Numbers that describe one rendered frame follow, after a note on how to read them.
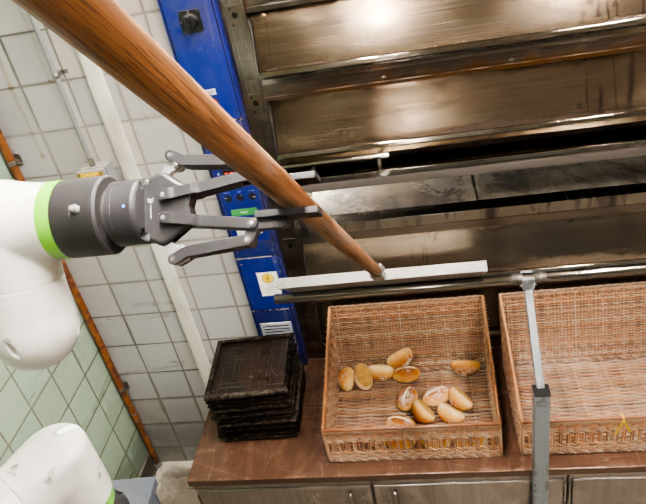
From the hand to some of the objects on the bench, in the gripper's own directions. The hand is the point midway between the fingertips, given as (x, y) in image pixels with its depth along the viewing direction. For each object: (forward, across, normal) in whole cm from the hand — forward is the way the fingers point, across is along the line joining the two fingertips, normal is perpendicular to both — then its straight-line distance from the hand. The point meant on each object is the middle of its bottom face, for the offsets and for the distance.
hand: (288, 196), depth 71 cm
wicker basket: (+63, +40, -163) cm, 179 cm away
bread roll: (+23, +30, -173) cm, 177 cm away
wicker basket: (+3, +40, -163) cm, 168 cm away
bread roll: (-15, +32, -170) cm, 174 cm away
